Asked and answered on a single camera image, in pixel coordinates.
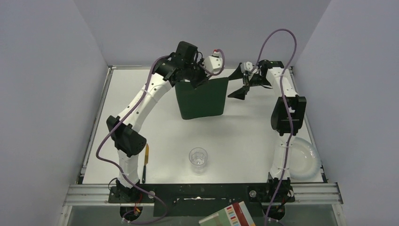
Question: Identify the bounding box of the colourful booklet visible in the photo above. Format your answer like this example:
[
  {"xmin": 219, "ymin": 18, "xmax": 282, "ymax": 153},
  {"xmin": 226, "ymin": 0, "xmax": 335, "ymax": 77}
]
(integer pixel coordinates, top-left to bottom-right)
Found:
[{"xmin": 199, "ymin": 201, "xmax": 255, "ymax": 226}]

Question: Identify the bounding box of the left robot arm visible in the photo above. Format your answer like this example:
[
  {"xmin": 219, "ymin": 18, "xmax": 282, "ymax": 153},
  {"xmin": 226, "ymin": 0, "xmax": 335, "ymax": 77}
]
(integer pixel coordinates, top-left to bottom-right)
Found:
[{"xmin": 106, "ymin": 41, "xmax": 208, "ymax": 196}]

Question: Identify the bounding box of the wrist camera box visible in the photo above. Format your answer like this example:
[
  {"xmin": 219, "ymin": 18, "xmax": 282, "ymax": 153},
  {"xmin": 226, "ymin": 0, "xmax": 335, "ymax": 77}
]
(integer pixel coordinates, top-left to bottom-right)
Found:
[
  {"xmin": 202, "ymin": 55, "xmax": 223, "ymax": 75},
  {"xmin": 241, "ymin": 62, "xmax": 253, "ymax": 73}
]

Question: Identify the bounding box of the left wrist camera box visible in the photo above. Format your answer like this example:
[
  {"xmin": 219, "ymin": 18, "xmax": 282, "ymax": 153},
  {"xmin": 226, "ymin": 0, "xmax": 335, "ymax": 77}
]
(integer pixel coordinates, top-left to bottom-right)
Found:
[{"xmin": 202, "ymin": 55, "xmax": 223, "ymax": 75}]

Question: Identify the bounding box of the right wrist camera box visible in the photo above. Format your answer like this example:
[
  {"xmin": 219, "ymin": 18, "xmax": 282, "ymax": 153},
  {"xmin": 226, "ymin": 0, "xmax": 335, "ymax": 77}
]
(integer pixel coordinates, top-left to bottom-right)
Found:
[{"xmin": 241, "ymin": 62, "xmax": 253, "ymax": 73}]

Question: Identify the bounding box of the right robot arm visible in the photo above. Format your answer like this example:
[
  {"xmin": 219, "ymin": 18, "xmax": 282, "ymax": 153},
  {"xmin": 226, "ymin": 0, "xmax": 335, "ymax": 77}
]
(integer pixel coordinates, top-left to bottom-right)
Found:
[{"xmin": 228, "ymin": 60, "xmax": 307, "ymax": 199}]

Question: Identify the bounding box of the gold knife black handle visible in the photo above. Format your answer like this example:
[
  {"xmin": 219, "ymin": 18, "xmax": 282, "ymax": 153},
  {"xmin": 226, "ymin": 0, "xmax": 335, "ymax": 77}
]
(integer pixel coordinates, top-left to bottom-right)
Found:
[{"xmin": 141, "ymin": 144, "xmax": 149, "ymax": 184}]

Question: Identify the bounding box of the clear plastic cup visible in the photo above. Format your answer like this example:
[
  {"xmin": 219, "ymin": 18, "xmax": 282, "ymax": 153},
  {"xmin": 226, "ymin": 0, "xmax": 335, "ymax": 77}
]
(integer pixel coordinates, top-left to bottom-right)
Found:
[{"xmin": 189, "ymin": 147, "xmax": 208, "ymax": 174}]

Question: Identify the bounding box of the aluminium frame rail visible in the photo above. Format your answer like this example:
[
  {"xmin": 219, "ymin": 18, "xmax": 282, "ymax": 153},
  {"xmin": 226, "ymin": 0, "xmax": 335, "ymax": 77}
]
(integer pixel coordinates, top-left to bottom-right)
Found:
[{"xmin": 64, "ymin": 183, "xmax": 343, "ymax": 206}]

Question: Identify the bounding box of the green placemat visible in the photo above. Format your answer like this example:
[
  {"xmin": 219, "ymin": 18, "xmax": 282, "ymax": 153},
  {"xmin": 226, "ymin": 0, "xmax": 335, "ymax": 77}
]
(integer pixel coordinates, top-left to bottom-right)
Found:
[{"xmin": 175, "ymin": 77, "xmax": 229, "ymax": 120}]

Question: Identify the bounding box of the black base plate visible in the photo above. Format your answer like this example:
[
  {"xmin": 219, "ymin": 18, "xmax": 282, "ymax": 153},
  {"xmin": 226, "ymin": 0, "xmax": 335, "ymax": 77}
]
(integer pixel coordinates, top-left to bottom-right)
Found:
[{"xmin": 108, "ymin": 183, "xmax": 295, "ymax": 217}]

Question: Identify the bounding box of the white plate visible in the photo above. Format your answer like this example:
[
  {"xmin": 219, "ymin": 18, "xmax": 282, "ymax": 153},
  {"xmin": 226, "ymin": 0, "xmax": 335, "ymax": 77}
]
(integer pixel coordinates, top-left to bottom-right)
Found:
[{"xmin": 289, "ymin": 137, "xmax": 321, "ymax": 181}]

